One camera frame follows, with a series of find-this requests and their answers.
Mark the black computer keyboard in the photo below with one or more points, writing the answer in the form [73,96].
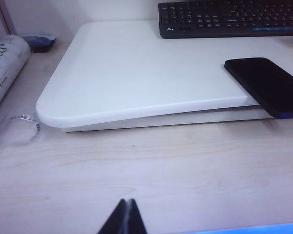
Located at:
[210,19]

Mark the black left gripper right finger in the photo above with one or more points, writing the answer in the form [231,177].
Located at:
[134,219]

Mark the white printed paper roll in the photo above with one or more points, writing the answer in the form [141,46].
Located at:
[7,63]

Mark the white desk riser platform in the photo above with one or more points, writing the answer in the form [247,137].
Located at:
[136,73]

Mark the small black calculator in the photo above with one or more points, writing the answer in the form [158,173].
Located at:
[263,83]

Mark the white plastic bin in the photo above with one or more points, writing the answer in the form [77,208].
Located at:
[6,17]

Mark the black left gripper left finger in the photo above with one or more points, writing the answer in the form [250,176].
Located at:
[117,219]

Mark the dark blue rounded object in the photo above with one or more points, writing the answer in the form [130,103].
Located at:
[39,42]

